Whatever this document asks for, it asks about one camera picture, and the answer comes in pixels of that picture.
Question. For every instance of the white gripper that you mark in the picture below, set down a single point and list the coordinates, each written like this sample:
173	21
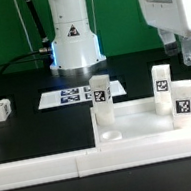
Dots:
170	17

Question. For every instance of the white square table top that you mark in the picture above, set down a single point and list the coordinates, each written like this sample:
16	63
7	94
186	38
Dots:
135	119

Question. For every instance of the white U-shaped obstacle fence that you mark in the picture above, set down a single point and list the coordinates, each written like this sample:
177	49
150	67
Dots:
100	158

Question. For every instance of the white marker base plate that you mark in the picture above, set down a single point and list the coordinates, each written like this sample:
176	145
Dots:
64	97

